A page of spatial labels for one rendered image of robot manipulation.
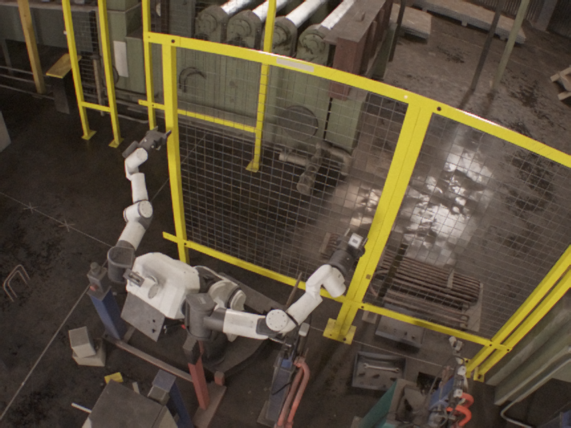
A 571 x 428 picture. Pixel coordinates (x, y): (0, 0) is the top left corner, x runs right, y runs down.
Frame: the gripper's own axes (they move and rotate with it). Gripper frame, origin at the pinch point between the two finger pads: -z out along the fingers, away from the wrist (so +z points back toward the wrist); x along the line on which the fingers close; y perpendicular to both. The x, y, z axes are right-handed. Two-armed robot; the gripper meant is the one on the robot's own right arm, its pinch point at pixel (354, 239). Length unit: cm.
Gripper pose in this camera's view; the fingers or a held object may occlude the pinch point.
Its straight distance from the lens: 183.8
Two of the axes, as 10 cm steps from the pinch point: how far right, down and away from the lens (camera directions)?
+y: -1.5, 6.2, 7.7
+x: -8.7, -4.5, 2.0
